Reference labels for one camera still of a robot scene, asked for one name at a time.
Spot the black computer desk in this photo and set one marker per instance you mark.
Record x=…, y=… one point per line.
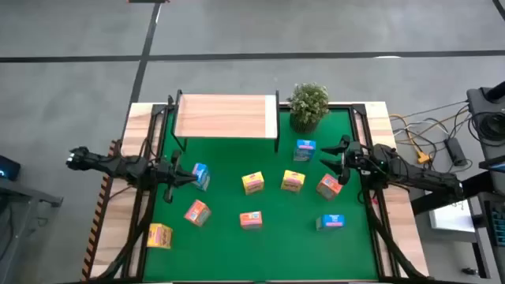
x=442, y=195

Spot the green potted plant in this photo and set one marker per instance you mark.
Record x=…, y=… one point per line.
x=308, y=104

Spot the yellow power plug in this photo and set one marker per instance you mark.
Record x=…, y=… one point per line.
x=423, y=158

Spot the wooden shelf with black frame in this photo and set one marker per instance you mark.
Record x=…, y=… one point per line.
x=221, y=116

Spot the grey metal cart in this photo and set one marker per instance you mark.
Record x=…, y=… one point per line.
x=23, y=197

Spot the small black floor object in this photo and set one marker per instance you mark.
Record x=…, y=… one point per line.
x=469, y=271

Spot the black device with blue light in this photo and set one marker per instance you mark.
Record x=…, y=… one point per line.
x=8, y=167

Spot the black aluminium rig frame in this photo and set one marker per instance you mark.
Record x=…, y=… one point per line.
x=358, y=108

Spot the orange Mini Wheats cereal box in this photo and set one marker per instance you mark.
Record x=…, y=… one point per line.
x=251, y=220
x=328, y=187
x=197, y=212

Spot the black computer monitor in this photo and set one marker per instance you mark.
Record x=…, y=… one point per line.
x=493, y=163

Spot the blue Rice Krispies cereal box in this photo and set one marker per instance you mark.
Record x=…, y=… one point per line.
x=330, y=222
x=304, y=150
x=201, y=176

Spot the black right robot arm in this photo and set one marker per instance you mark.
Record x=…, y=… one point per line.
x=418, y=175

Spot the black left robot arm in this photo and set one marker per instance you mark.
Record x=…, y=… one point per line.
x=114, y=165

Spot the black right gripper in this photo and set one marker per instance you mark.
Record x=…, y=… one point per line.
x=357, y=159

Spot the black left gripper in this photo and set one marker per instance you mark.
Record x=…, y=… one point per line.
x=165, y=175

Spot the grey monitor stand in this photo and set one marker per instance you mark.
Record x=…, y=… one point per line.
x=479, y=98

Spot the green table mat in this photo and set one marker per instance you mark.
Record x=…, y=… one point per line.
x=256, y=252

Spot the orange black hazard tape strip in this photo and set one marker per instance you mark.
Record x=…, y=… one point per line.
x=94, y=236

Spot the black backlit keyboard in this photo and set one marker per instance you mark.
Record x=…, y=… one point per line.
x=499, y=223

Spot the white paper sheet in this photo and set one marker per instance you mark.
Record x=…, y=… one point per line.
x=451, y=217

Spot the yellow Corn Pops cereal box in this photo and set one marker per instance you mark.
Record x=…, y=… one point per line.
x=292, y=181
x=159, y=236
x=253, y=182

